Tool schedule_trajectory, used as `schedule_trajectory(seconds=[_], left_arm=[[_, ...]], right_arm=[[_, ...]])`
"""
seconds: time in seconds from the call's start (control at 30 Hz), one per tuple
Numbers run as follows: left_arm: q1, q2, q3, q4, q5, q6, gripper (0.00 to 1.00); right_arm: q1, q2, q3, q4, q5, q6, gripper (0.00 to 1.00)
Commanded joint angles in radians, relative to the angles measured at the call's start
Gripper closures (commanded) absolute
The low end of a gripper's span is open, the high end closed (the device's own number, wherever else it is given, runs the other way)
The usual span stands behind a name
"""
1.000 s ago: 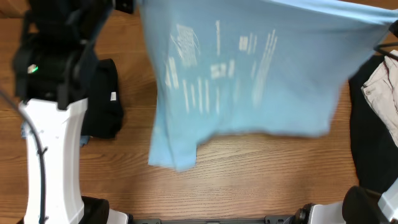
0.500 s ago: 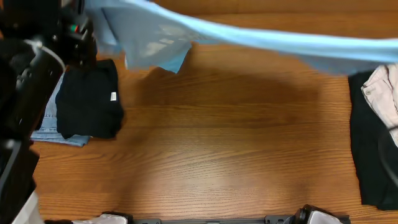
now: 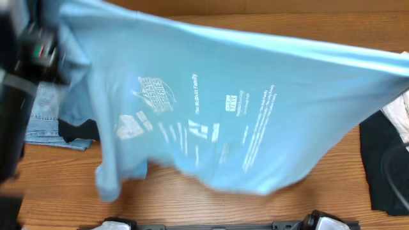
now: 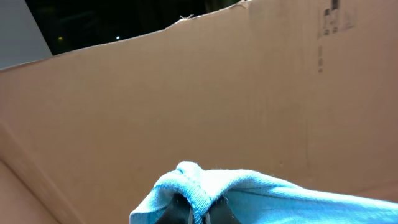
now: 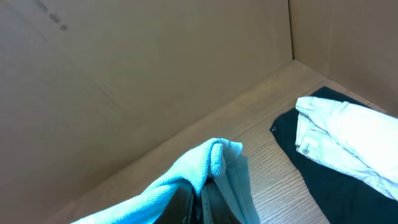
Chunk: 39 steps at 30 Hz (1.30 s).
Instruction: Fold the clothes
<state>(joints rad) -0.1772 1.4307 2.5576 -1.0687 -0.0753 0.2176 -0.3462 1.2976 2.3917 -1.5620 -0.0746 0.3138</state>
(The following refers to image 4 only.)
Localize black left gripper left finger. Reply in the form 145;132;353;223
155;194;193;224

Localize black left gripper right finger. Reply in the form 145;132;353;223
204;196;241;224

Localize light blue printed t-shirt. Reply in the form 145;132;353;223
129;161;397;223

